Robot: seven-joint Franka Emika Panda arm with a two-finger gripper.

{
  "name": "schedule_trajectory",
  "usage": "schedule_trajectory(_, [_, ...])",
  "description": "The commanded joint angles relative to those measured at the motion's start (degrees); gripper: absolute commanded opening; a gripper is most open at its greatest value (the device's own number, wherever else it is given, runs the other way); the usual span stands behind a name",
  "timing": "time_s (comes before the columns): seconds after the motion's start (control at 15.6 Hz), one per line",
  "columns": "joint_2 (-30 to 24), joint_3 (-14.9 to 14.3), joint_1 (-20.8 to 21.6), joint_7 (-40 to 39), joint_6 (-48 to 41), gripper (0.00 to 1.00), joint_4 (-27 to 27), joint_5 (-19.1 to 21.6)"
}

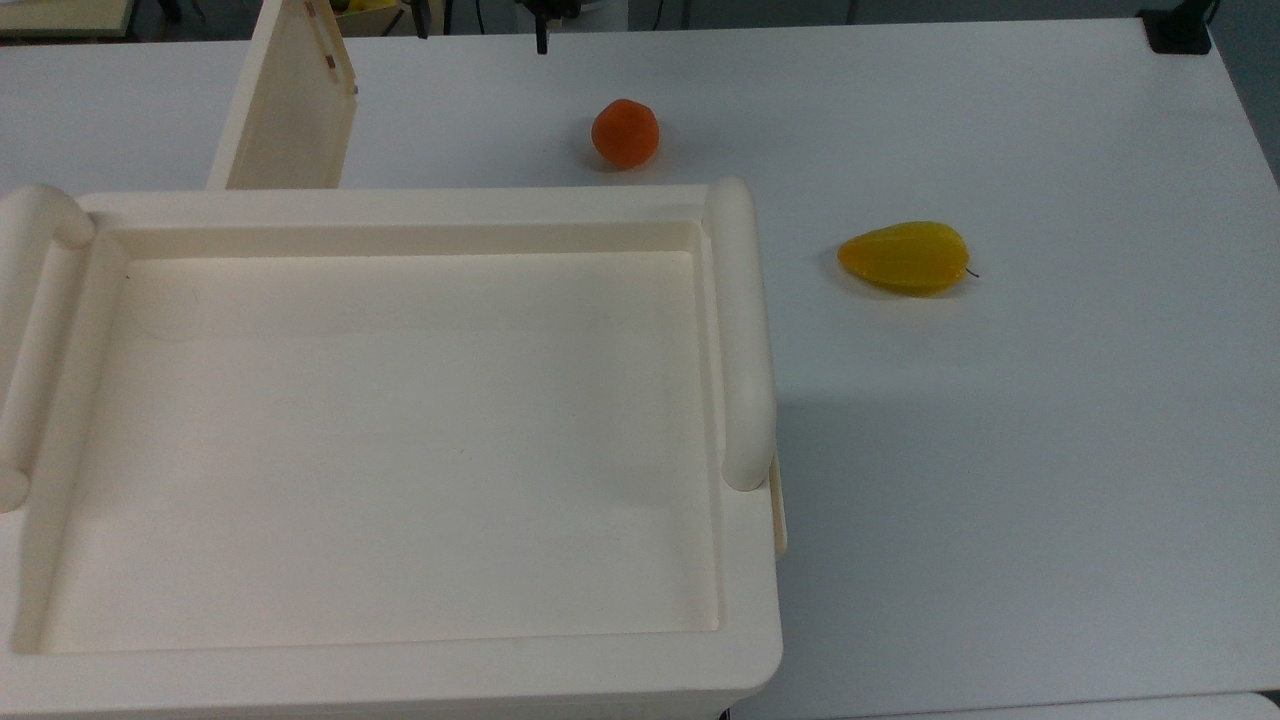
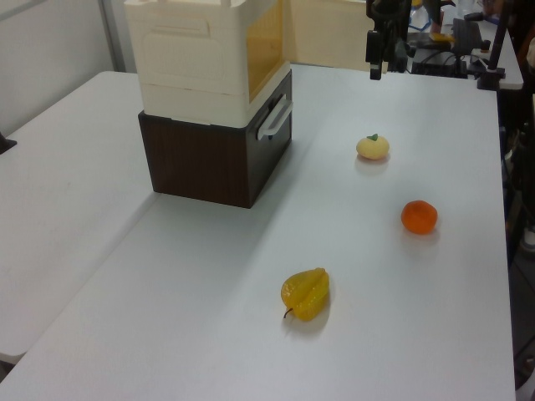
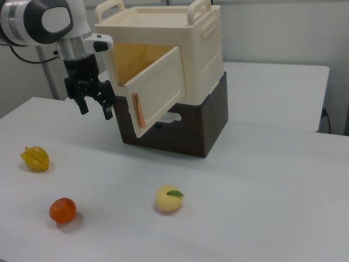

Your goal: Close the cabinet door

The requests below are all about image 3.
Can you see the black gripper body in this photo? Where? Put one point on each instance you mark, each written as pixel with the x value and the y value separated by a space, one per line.
pixel 81 69

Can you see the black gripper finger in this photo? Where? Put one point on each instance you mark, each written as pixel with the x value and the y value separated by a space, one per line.
pixel 107 105
pixel 82 105

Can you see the cream cabinet door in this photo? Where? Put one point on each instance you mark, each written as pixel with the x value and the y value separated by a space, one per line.
pixel 158 90

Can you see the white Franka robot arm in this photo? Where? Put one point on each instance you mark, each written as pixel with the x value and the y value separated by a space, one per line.
pixel 32 21

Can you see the cream plastic cabinet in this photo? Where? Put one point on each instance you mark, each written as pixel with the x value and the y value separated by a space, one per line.
pixel 174 32

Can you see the grey metal pole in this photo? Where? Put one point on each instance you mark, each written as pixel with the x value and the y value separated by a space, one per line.
pixel 50 79

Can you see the yellow toy starfruit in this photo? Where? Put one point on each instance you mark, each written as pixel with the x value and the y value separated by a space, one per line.
pixel 35 159

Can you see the dark brown wooden box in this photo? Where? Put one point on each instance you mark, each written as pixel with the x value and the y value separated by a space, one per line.
pixel 196 128

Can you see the orange toy tangerine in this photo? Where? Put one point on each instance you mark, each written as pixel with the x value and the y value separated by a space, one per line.
pixel 62 210

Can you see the yellow toy fruit with leaf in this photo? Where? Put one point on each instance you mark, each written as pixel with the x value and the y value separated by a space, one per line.
pixel 167 199

